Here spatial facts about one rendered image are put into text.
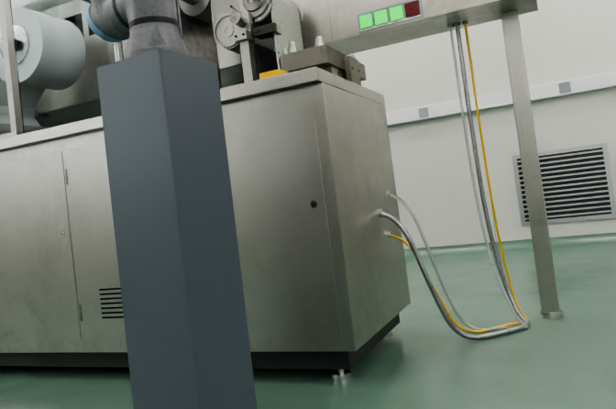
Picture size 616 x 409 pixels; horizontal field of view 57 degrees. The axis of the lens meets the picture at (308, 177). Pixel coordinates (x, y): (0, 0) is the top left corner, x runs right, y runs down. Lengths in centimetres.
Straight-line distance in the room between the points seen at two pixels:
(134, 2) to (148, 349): 79
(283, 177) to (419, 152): 294
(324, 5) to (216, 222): 123
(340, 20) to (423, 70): 235
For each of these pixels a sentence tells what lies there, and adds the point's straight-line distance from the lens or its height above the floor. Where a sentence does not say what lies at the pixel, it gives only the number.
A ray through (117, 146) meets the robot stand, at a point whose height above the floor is 71.
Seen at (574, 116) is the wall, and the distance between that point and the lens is 441.
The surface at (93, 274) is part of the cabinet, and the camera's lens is 211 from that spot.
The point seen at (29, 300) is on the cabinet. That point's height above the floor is 29.
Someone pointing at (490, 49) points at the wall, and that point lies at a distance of 451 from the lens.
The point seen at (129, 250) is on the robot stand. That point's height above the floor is 47.
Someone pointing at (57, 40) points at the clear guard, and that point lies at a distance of 270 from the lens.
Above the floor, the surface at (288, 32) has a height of 115.
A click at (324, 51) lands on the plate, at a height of 101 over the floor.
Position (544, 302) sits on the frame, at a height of 6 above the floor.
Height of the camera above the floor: 53
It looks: 2 degrees up
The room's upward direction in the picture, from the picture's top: 7 degrees counter-clockwise
